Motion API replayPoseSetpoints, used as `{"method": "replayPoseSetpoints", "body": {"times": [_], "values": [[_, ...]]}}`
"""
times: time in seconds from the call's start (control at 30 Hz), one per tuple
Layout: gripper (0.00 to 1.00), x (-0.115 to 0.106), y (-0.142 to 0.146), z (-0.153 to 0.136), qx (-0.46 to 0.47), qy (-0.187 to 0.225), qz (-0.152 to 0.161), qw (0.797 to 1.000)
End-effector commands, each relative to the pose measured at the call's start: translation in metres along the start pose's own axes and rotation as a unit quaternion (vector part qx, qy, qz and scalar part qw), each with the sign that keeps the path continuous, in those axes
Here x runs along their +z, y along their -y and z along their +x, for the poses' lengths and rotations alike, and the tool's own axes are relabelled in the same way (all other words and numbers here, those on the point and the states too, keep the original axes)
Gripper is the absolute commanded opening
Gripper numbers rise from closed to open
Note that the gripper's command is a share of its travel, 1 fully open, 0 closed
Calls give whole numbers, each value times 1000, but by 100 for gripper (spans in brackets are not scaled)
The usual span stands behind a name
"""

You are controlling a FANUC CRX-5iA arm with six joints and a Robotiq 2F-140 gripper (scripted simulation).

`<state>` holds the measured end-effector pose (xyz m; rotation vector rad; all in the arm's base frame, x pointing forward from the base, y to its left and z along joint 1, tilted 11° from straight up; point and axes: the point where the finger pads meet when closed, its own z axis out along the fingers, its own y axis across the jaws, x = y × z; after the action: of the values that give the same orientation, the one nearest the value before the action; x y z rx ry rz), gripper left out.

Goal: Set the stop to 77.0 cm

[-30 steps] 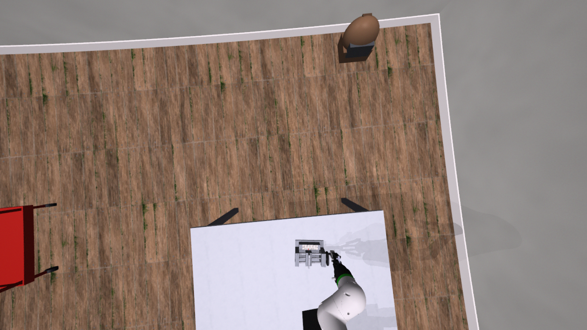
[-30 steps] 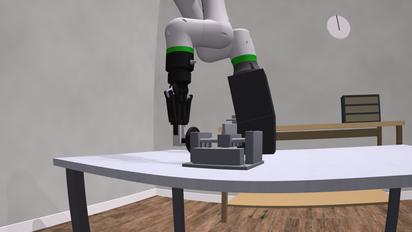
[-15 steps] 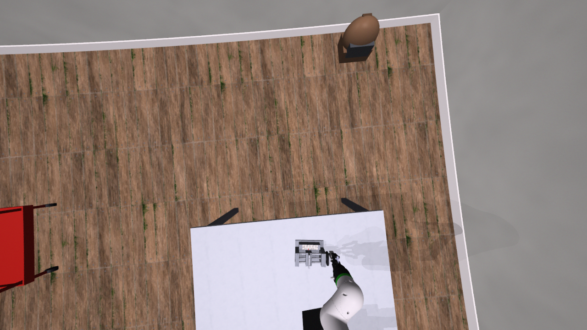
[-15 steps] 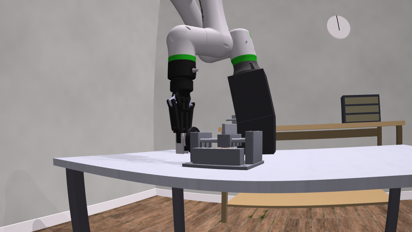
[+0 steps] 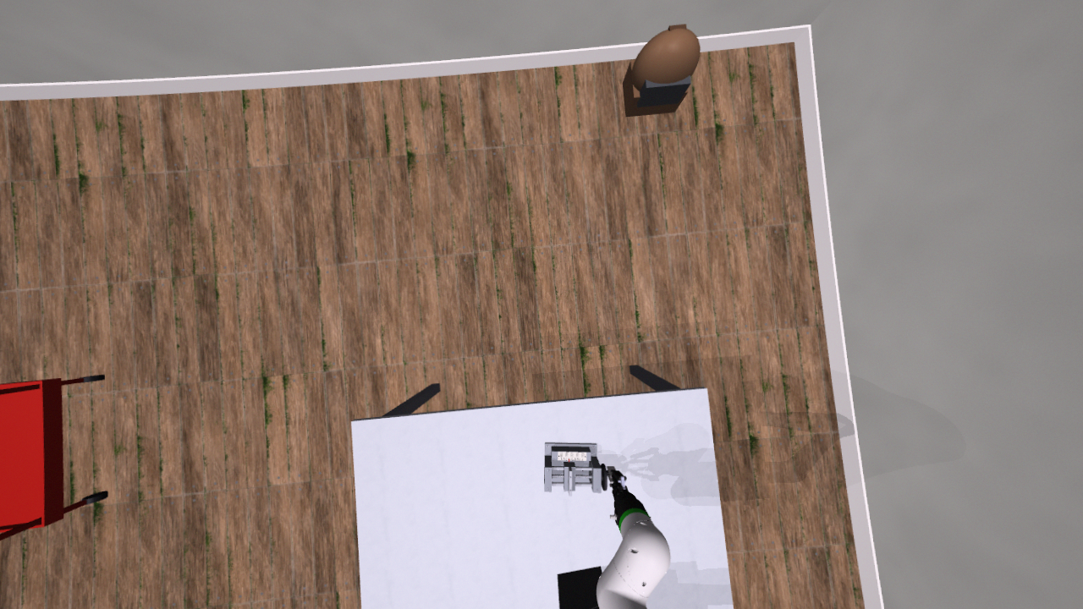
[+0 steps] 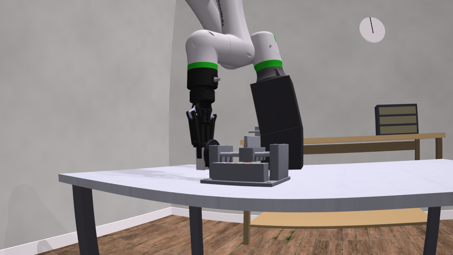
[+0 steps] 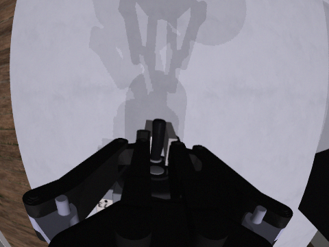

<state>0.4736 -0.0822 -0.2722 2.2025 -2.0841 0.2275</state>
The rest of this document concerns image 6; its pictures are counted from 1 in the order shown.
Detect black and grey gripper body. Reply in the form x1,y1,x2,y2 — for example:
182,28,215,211
190,88,215,121

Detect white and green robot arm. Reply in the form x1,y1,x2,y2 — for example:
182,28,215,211
185,0,286,90

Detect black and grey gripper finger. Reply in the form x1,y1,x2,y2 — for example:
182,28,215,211
186,106,207,170
204,109,217,147

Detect grey bench vise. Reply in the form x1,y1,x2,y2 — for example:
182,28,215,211
200,135,291,187

